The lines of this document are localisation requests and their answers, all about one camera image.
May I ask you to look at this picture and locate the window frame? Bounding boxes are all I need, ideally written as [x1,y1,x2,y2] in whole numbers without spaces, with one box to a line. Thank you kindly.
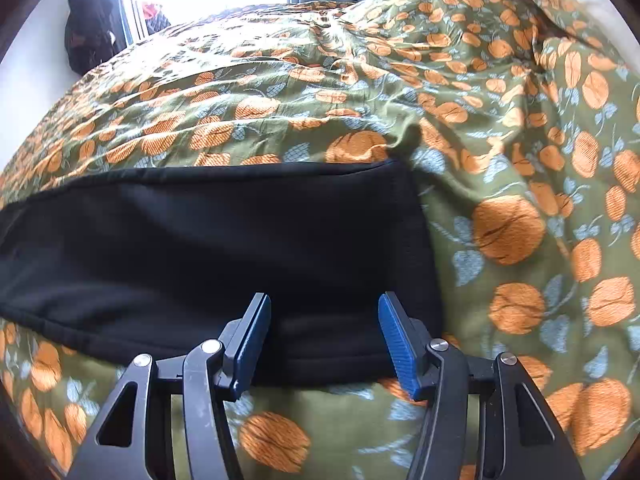
[121,0,152,45]

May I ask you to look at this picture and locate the green blanket with orange print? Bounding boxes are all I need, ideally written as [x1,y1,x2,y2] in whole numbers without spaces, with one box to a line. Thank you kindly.
[0,0,640,480]

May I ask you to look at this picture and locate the red and blue quilted clothing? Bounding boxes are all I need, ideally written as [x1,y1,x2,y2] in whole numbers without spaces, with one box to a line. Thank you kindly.
[141,2,172,37]

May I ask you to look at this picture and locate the black pants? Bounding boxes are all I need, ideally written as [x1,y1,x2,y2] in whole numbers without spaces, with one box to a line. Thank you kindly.
[0,157,448,389]

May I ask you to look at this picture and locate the white pillow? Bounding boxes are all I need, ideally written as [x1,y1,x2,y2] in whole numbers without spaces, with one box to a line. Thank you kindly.
[575,0,640,63]

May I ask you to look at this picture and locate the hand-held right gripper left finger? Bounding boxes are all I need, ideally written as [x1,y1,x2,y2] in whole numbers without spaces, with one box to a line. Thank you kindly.
[65,292,273,480]

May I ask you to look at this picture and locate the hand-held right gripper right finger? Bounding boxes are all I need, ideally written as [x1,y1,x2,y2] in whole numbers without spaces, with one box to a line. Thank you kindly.
[377,291,587,480]

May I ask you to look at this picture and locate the black hanging bag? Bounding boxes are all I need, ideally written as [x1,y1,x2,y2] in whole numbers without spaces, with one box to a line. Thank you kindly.
[64,0,127,76]

